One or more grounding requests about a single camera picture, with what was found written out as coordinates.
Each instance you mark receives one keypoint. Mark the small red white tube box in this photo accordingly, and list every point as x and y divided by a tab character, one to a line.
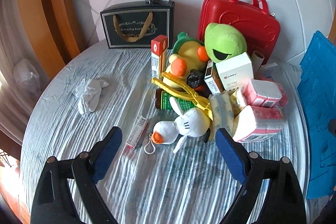
136	132

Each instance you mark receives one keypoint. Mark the white crumpled cloth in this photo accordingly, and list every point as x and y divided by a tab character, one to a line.
88	94

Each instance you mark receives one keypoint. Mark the yellow plastic clamp scoop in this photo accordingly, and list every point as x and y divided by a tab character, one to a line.
188	93

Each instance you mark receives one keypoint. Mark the black gift bag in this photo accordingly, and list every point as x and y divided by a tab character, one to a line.
136	24

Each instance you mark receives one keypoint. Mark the red plastic suitcase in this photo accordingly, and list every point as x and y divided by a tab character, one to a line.
251	17

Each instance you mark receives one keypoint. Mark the brown white small box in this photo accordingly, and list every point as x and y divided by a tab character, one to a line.
212	79

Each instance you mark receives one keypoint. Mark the white keychain loop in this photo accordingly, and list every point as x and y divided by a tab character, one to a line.
149	148

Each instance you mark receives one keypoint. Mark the green frog plush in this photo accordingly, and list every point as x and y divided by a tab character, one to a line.
223	41

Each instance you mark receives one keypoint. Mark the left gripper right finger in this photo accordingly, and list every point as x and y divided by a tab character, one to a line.
283	201

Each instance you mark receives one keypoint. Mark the red white tall carton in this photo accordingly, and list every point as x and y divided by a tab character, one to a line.
158	55

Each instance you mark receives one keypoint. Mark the small pink tissue pack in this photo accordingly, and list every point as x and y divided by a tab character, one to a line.
260	93

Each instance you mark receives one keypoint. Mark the blue plastic crate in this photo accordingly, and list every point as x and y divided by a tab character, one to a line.
317	94

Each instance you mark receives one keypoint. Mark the white goose plush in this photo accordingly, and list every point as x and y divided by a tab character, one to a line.
192	123

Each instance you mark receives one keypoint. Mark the cardboard paper roll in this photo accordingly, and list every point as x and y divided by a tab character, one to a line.
257	59

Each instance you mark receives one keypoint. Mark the large pink tissue pack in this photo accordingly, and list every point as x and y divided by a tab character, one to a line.
257	124

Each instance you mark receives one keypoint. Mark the yellow duck plush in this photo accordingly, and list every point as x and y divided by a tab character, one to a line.
188	53

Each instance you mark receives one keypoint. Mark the white flat box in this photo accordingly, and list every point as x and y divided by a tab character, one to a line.
267	70

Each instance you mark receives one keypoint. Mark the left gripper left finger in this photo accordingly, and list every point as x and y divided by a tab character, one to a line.
53	202

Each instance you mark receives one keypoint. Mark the yellow blue fabric pouch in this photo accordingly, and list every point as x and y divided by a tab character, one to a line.
225	108

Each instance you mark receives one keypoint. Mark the black crumpled object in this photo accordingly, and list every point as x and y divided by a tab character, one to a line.
195	79

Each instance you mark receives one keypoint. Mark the white box red logo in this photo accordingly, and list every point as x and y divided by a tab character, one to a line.
236	72

